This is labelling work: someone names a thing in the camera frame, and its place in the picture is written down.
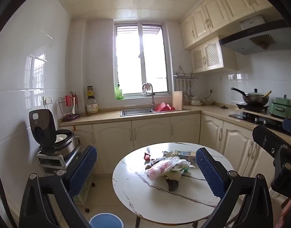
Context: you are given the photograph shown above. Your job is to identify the cream cabinets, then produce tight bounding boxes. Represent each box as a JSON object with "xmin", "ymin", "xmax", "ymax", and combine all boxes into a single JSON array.
[
  {"xmin": 181, "ymin": 0, "xmax": 274, "ymax": 50},
  {"xmin": 60, "ymin": 113, "xmax": 291, "ymax": 195}
]

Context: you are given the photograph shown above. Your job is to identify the clear storage jar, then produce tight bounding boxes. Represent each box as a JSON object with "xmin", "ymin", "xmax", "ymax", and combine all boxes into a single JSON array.
[{"xmin": 86, "ymin": 97, "xmax": 99, "ymax": 114}]

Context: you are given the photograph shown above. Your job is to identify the black gas stove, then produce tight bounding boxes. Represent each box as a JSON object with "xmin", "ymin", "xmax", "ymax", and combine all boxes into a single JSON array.
[{"xmin": 228, "ymin": 112, "xmax": 291, "ymax": 137}]

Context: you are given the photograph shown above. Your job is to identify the black rice cooker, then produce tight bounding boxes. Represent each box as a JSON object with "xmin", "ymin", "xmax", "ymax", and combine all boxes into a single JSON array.
[{"xmin": 29, "ymin": 109, "xmax": 79, "ymax": 158}]

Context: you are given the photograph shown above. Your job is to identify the sliding window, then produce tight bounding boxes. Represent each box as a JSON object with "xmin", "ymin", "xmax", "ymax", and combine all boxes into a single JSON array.
[{"xmin": 113, "ymin": 22, "xmax": 172, "ymax": 100}]

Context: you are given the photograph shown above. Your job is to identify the person's right hand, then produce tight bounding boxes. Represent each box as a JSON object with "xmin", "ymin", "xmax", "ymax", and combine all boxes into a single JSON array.
[{"xmin": 276, "ymin": 198, "xmax": 291, "ymax": 228}]

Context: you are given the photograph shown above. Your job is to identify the wooden cutting board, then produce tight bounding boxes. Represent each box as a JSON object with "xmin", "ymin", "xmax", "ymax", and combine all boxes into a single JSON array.
[{"xmin": 172, "ymin": 91, "xmax": 183, "ymax": 110}]

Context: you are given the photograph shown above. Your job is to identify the cream upper cabinets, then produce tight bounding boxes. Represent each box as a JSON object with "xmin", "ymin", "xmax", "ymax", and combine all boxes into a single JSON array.
[{"xmin": 181, "ymin": 0, "xmax": 274, "ymax": 50}]

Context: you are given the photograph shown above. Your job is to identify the green bottle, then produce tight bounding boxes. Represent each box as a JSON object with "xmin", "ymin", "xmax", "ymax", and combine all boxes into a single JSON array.
[{"xmin": 115, "ymin": 84, "xmax": 124, "ymax": 100}]

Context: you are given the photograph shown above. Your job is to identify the cream lower cabinets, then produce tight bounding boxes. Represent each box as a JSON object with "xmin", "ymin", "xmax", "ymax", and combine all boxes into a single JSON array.
[{"xmin": 60, "ymin": 113, "xmax": 291, "ymax": 195}]

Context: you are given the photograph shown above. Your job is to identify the pink plastic bag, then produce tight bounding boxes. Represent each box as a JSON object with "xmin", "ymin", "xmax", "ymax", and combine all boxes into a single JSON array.
[{"xmin": 145, "ymin": 160, "xmax": 181, "ymax": 180}]

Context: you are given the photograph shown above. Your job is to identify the steel sink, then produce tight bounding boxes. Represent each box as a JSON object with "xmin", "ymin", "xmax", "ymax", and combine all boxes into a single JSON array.
[{"xmin": 120, "ymin": 108, "xmax": 155, "ymax": 117}]

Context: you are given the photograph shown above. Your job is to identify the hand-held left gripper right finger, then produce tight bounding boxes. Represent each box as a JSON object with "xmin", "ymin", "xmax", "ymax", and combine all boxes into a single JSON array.
[{"xmin": 195, "ymin": 147, "xmax": 274, "ymax": 228}]

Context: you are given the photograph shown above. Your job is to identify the steel wok with lid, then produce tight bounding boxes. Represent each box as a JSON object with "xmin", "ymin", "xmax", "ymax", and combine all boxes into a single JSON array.
[{"xmin": 231, "ymin": 87, "xmax": 272, "ymax": 106}]

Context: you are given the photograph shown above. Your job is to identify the white plastic bag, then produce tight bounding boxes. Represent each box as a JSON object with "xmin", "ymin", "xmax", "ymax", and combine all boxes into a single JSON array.
[{"xmin": 170, "ymin": 157, "xmax": 196, "ymax": 171}]

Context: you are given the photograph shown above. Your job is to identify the beige countertop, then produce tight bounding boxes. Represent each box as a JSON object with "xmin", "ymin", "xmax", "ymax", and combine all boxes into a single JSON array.
[{"xmin": 58, "ymin": 104, "xmax": 291, "ymax": 139}]

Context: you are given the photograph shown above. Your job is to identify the metal faucet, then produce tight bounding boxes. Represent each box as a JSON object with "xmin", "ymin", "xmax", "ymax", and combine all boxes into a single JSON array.
[{"xmin": 142, "ymin": 83, "xmax": 156, "ymax": 112}]

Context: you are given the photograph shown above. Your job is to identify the white steamed bun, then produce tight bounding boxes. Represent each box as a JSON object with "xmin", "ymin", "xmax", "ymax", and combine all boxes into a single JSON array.
[{"xmin": 168, "ymin": 171, "xmax": 182, "ymax": 183}]

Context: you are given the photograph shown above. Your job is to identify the blue plastic bin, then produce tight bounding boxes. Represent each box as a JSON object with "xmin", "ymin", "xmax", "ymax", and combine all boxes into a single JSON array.
[{"xmin": 89, "ymin": 213, "xmax": 124, "ymax": 228}]

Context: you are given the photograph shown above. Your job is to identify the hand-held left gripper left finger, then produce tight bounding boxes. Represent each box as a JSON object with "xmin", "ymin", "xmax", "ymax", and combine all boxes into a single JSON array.
[{"xmin": 18, "ymin": 145, "xmax": 98, "ymax": 228}]

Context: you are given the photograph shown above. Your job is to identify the green electric pot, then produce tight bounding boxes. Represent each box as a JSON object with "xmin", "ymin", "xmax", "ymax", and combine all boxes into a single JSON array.
[{"xmin": 268, "ymin": 94, "xmax": 291, "ymax": 119}]

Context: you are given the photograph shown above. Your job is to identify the black induction cooker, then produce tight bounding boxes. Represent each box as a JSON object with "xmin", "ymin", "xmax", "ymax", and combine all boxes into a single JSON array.
[{"xmin": 236, "ymin": 103, "xmax": 269, "ymax": 113}]

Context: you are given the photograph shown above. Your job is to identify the folding paper fan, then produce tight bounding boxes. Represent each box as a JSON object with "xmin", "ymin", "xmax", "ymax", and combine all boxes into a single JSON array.
[{"xmin": 249, "ymin": 34, "xmax": 276, "ymax": 51}]

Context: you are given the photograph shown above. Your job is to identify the utensil rail with utensils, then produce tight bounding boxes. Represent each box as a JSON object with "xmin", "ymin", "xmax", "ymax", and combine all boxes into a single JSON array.
[{"xmin": 173, "ymin": 66, "xmax": 198, "ymax": 98}]

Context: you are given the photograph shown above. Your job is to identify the round white marble table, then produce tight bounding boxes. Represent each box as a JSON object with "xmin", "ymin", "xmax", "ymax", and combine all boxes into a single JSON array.
[{"xmin": 112, "ymin": 142, "xmax": 235, "ymax": 228}]

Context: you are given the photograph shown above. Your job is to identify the range hood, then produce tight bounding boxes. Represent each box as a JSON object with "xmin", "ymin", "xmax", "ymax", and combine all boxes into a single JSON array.
[{"xmin": 219, "ymin": 14, "xmax": 291, "ymax": 55}]

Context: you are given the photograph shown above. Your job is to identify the white storage trolley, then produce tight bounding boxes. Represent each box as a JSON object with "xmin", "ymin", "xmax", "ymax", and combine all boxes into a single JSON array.
[{"xmin": 36, "ymin": 145, "xmax": 96, "ymax": 206}]

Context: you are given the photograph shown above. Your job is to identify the red plastic basin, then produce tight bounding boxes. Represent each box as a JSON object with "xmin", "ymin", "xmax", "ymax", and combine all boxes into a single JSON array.
[{"xmin": 155, "ymin": 102, "xmax": 175, "ymax": 112}]

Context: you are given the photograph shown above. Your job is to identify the cream lattice door cabinet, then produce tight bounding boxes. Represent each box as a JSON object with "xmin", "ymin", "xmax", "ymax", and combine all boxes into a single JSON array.
[{"xmin": 190, "ymin": 36, "xmax": 238, "ymax": 74}]

